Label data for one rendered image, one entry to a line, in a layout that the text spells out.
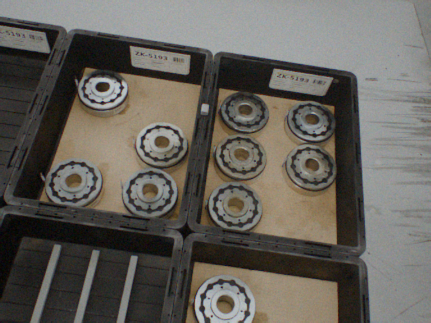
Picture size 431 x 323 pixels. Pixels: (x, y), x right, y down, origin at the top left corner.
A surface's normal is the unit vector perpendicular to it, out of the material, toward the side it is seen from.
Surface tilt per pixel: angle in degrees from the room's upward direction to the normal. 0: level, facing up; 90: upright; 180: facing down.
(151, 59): 90
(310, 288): 0
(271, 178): 0
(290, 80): 90
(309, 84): 90
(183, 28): 0
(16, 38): 90
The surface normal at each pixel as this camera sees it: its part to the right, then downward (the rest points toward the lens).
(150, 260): 0.10, -0.50
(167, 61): -0.11, 0.86
